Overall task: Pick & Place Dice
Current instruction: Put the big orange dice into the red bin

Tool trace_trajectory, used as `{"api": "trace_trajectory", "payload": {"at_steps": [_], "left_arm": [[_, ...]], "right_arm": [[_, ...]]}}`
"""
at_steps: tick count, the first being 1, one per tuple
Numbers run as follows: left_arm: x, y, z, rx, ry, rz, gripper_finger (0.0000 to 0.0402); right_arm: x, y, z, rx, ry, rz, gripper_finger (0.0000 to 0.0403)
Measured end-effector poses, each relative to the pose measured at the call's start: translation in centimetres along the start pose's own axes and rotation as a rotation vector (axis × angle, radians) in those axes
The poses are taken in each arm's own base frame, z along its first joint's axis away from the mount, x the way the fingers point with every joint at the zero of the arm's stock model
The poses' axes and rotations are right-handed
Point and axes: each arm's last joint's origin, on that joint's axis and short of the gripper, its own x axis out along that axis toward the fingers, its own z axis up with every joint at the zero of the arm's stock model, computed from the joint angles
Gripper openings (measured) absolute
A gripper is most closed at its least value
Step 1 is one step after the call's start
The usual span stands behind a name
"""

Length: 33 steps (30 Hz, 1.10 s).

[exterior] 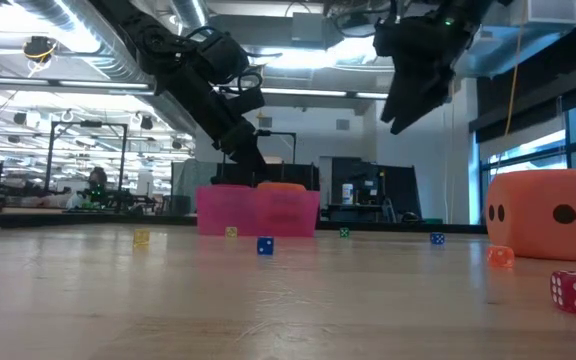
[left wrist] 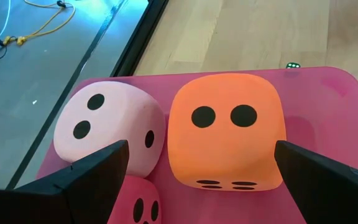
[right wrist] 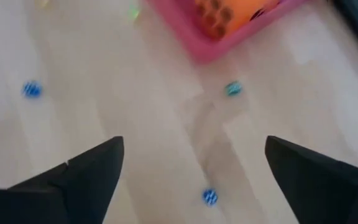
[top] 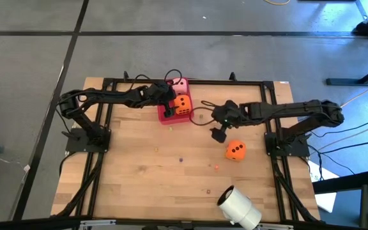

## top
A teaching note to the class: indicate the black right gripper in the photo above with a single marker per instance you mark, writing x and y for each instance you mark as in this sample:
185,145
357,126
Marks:
228,113

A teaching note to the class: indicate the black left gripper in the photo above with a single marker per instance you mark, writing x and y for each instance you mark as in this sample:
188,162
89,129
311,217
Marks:
160,93

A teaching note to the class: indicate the large orange foam die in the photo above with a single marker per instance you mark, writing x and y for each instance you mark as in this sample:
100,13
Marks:
235,150
184,106

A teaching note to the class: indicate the pink plastic bin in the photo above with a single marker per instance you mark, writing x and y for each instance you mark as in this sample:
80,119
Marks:
171,120

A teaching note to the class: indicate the large pink foam die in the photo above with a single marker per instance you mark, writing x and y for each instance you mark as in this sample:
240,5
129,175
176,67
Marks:
180,87

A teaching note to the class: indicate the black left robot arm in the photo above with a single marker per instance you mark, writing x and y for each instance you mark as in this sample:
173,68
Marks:
107,96

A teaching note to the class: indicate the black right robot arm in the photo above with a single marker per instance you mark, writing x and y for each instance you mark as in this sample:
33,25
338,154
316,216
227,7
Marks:
299,108

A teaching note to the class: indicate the white cylinder with dark opening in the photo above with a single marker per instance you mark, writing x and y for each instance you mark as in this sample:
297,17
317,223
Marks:
241,209

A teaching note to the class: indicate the white paper sheet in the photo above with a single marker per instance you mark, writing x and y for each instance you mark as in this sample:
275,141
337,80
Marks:
326,198

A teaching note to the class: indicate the black aluminium table frame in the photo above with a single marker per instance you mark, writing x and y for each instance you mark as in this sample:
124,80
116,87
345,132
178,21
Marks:
235,82

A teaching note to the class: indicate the black desk frame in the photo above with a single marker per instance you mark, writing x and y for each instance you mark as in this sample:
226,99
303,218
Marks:
347,81

